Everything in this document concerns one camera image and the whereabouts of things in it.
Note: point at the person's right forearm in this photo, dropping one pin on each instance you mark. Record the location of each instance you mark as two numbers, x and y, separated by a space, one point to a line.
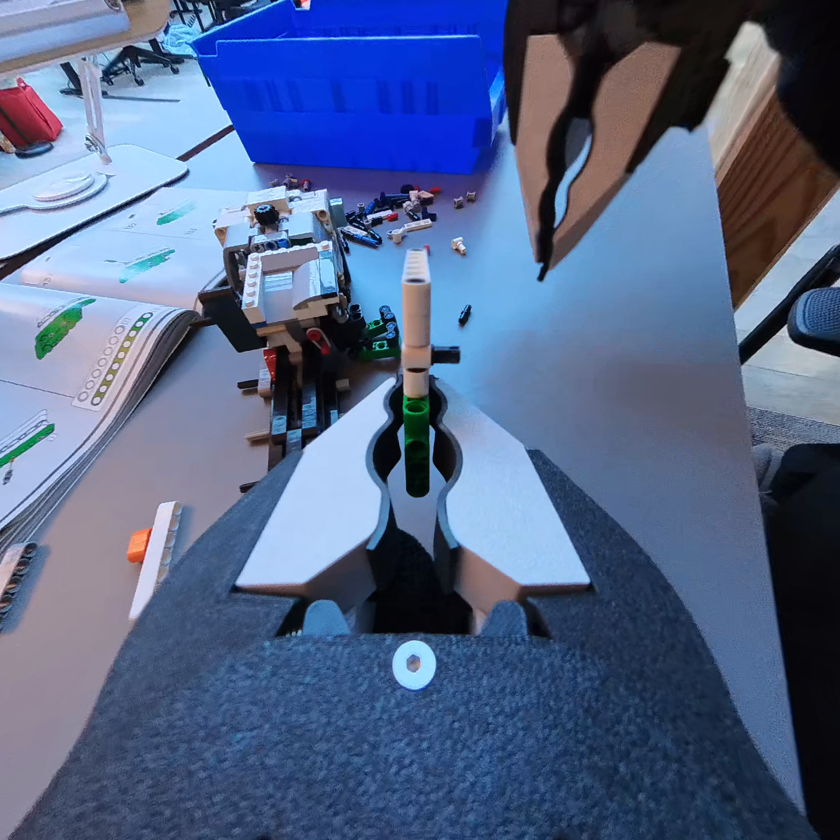
814 79

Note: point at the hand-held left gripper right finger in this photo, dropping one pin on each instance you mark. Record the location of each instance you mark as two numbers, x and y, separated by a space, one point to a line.
512 525

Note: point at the blue plastic bin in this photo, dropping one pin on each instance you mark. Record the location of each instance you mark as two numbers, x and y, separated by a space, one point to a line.
361 98

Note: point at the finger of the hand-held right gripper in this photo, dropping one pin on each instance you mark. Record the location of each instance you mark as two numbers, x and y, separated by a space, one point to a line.
535 98
617 131

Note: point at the person's leg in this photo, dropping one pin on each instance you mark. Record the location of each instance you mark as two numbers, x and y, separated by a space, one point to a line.
807 590

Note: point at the wooden document stand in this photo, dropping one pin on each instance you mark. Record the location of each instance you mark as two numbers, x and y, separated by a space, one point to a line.
98 177

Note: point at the white lego beam orange pin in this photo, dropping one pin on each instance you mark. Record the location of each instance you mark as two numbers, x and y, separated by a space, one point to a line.
157 558

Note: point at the lego instruction booklet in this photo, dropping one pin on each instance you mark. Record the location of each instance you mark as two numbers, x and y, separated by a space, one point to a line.
79 341

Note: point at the black lego axle pin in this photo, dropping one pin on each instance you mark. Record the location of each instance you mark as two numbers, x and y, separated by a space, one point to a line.
465 315

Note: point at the black mesh office chair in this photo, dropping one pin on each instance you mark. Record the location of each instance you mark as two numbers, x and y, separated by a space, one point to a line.
820 315

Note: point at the green lego piece black pins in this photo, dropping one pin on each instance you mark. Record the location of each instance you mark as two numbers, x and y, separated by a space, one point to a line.
380 351
374 326

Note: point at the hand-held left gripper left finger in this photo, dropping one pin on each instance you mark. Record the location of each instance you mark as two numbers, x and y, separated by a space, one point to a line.
321 518

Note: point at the lego truck model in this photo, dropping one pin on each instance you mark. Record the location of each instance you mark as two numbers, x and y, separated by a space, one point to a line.
282 275

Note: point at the red bag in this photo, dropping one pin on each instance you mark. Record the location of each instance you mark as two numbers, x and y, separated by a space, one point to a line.
26 118

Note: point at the pile of small lego pieces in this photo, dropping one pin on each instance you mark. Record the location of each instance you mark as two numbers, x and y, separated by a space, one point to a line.
364 236

